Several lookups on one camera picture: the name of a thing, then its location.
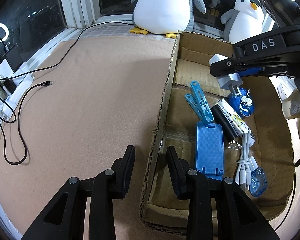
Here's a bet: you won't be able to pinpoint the clear blue plastic item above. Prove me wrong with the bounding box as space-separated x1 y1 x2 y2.
249 167 268 198

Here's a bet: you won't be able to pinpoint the white cable bundle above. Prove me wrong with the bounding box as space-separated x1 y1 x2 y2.
233 128 260 188

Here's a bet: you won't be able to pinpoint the silver keys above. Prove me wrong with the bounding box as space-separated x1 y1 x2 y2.
239 88 253 118

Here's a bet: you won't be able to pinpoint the blue round tape measure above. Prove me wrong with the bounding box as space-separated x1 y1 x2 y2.
228 87 254 118

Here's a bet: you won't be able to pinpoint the white wall charger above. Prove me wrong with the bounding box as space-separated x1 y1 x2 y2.
209 54 243 96

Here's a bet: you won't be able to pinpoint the blue phone stand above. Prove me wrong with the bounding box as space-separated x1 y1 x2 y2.
194 121 224 180

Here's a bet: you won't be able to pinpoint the cardboard box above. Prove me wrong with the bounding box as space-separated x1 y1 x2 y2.
140 32 296 239

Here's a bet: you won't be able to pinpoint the black cylinder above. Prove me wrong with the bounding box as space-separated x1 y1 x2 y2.
211 105 239 142

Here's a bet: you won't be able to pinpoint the light blue clothespin clip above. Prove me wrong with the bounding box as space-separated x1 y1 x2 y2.
185 80 214 125

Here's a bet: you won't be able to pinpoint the small plush penguin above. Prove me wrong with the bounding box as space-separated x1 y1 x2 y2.
221 0 264 43

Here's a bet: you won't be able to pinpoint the white power strip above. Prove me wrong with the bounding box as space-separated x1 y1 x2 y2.
0 74 34 121

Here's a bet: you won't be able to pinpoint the large plush penguin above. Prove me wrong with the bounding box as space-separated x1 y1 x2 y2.
129 0 206 38

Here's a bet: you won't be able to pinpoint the black adapter on strip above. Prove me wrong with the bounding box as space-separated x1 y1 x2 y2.
4 79 17 94

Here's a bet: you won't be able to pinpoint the white charger on strip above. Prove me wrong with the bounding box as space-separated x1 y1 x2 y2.
0 59 14 79

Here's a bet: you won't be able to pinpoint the black brick adapter by window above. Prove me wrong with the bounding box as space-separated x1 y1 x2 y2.
4 46 24 73

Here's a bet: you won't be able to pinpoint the black usb cable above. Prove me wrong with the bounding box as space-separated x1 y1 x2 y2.
0 80 54 166

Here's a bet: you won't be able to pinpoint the long black power cable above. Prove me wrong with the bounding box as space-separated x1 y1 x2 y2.
0 21 134 81

